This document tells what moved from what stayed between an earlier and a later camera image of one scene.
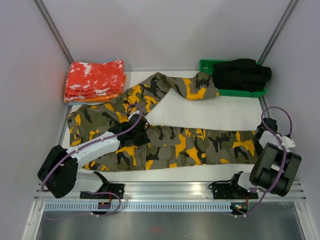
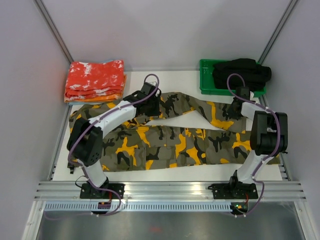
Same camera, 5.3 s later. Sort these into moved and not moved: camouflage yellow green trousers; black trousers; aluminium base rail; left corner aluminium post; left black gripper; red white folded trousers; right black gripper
Moved: camouflage yellow green trousers; left black gripper; right black gripper
Not moved: left corner aluminium post; red white folded trousers; black trousers; aluminium base rail
